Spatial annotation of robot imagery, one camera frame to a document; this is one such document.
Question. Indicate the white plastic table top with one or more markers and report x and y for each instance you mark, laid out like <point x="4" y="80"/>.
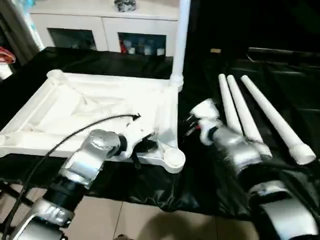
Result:
<point x="90" y="107"/>

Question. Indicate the white plastic table leg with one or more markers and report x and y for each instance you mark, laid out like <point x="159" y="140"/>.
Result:
<point x="245" y="112"/>
<point x="275" y="120"/>
<point x="180" y="40"/>
<point x="227" y="100"/>

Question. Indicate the grey curtain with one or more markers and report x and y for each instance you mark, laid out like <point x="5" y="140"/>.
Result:
<point x="17" y="25"/>

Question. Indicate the small beige label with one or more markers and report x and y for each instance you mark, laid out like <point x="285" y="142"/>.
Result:
<point x="215" y="50"/>

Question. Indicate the black plastic mat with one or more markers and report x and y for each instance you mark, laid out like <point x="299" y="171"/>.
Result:
<point x="200" y="185"/>

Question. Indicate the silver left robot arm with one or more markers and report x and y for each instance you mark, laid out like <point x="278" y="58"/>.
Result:
<point x="85" y="165"/>

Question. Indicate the dark object on cabinet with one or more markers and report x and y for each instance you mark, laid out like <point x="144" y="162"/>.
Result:
<point x="125" y="4"/>

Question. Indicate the black folding table frame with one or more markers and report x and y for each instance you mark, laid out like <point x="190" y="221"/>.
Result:
<point x="11" y="200"/>

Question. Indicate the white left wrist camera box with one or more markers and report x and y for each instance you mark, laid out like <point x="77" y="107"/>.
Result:
<point x="135" y="135"/>

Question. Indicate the white sideboard with glass doors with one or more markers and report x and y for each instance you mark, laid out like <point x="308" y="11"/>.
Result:
<point x="100" y="27"/>

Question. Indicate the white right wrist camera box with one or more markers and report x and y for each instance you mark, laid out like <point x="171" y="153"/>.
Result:
<point x="205" y="115"/>

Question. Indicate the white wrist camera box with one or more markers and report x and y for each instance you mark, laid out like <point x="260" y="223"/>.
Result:
<point x="205" y="115"/>
<point x="135" y="135"/>

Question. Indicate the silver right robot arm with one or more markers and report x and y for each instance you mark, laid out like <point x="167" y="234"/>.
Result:
<point x="245" y="160"/>

